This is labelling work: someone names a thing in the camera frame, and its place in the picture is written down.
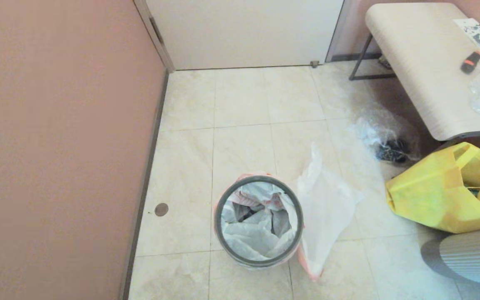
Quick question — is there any white door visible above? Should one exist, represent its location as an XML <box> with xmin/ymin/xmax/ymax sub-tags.
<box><xmin>145</xmin><ymin>0</ymin><xmax>344</xmax><ymax>70</ymax></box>

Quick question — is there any black metal table frame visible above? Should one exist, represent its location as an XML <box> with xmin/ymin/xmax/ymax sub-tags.
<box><xmin>349</xmin><ymin>34</ymin><xmax>480</xmax><ymax>145</ymax></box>

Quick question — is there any black and white booklet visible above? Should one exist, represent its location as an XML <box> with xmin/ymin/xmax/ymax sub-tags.
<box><xmin>452</xmin><ymin>19</ymin><xmax>480</xmax><ymax>53</ymax></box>

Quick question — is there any black bin ring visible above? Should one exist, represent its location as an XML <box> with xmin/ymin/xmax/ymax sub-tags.
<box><xmin>214</xmin><ymin>175</ymin><xmax>304</xmax><ymax>267</ymax></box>

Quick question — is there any grey door frame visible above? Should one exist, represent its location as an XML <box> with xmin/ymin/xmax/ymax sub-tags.
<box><xmin>133</xmin><ymin>0</ymin><xmax>353</xmax><ymax>73</ymax></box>

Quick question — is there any light wood-grain table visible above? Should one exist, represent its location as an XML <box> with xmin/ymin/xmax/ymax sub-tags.
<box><xmin>365</xmin><ymin>3</ymin><xmax>480</xmax><ymax>142</ymax></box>

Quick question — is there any grey ribbed robot base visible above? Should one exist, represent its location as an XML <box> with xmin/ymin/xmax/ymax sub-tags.
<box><xmin>420</xmin><ymin>225</ymin><xmax>480</xmax><ymax>286</ymax></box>

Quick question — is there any white red plastic bag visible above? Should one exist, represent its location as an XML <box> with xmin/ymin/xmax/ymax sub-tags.
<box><xmin>213</xmin><ymin>173</ymin><xmax>305</xmax><ymax>269</ymax></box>

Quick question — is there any black orange marker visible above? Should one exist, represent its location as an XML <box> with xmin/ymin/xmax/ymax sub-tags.
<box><xmin>460</xmin><ymin>51</ymin><xmax>480</xmax><ymax>75</ymax></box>

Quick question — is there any yellow shopping bag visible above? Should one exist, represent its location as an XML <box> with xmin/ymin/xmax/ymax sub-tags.
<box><xmin>385</xmin><ymin>142</ymin><xmax>480</xmax><ymax>234</ymax></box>

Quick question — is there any black tangled object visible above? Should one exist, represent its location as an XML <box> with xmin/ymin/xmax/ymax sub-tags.
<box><xmin>375</xmin><ymin>140</ymin><xmax>409</xmax><ymax>164</ymax></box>

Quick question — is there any crumpled clear plastic bag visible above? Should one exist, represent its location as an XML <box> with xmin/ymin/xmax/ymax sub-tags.
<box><xmin>348</xmin><ymin>104</ymin><xmax>422</xmax><ymax>167</ymax></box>

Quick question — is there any used translucent trash bag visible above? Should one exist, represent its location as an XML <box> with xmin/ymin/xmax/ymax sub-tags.
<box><xmin>296</xmin><ymin>143</ymin><xmax>364</xmax><ymax>280</ymax></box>

